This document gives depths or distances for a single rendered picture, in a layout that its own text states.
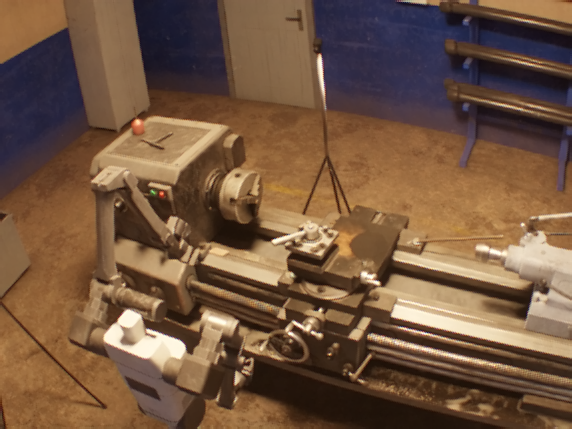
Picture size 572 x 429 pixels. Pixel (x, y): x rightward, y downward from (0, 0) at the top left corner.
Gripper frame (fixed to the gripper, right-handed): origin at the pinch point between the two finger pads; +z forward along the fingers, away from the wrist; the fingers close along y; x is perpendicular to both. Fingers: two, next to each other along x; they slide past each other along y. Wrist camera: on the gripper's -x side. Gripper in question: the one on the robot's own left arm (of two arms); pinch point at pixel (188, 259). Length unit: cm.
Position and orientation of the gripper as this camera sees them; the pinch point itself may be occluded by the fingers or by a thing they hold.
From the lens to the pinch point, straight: 235.1
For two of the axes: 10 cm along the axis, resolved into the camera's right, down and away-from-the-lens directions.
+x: -3.0, 8.9, -3.3
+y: -9.1, -1.7, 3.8
